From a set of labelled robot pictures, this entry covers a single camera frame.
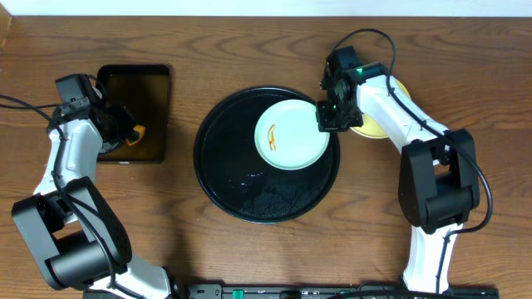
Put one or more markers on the black rectangular water tray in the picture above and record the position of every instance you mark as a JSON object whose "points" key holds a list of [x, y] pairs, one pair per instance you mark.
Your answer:
{"points": [[145, 91]]}

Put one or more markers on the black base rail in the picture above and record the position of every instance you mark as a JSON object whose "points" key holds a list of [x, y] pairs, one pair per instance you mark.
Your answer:
{"points": [[368, 290]]}

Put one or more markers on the mint green plate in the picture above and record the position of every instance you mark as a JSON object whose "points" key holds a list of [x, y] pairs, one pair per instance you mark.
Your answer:
{"points": [[287, 135]]}

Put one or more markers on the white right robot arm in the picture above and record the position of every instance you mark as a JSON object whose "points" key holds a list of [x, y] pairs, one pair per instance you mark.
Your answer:
{"points": [[438, 181]]}

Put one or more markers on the orange green scrub sponge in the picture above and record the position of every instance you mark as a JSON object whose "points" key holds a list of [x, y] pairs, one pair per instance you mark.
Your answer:
{"points": [[135, 135]]}

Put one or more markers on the round black serving tray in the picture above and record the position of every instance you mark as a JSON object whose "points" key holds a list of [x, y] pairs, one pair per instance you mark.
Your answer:
{"points": [[238, 180]]}

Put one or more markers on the yellow plate with stain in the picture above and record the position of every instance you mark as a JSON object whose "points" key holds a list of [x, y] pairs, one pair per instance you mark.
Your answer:
{"points": [[374, 126]]}

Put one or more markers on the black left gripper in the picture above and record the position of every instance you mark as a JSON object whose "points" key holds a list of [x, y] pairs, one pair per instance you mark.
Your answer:
{"points": [[122, 124]]}

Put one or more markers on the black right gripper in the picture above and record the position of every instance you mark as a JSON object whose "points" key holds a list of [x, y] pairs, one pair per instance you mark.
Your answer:
{"points": [[326, 124]]}

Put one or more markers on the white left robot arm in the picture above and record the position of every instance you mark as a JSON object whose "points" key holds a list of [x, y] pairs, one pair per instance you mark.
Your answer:
{"points": [[72, 233]]}

